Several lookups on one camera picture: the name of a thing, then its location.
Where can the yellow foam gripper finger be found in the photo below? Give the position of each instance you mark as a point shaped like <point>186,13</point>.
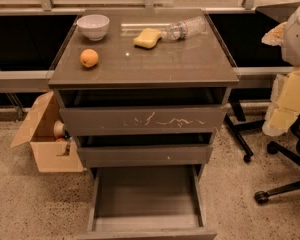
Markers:
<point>275,36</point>
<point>285,104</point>

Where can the orange fruit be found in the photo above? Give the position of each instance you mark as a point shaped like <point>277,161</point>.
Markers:
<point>89,58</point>

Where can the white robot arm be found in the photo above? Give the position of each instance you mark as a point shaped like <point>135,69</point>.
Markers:
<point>290,48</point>

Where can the grey drawer cabinet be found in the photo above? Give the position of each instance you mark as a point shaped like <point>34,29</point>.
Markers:
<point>197,62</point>

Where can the grey bottom drawer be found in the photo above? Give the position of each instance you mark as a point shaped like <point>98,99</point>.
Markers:
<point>147,203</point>

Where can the grey drawer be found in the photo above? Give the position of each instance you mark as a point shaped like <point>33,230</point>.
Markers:
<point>145,150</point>
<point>140,111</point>
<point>147,203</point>

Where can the grey middle drawer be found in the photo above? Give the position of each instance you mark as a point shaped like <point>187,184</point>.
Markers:
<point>145,150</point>

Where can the grey top drawer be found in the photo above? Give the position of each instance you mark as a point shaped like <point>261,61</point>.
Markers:
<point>140,111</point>

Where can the clear plastic water bottle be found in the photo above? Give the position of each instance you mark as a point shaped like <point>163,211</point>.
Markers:
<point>184,29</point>

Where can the yellow sponge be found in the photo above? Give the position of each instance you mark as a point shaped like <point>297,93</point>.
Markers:
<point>148,38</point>

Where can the white ceramic bowl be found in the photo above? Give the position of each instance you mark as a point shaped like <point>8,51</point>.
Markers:
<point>94,27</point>

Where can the white cup in box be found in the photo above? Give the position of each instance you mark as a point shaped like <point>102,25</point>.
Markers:
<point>59,129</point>

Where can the open cardboard box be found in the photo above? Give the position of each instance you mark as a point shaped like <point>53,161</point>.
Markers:
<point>50,154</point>

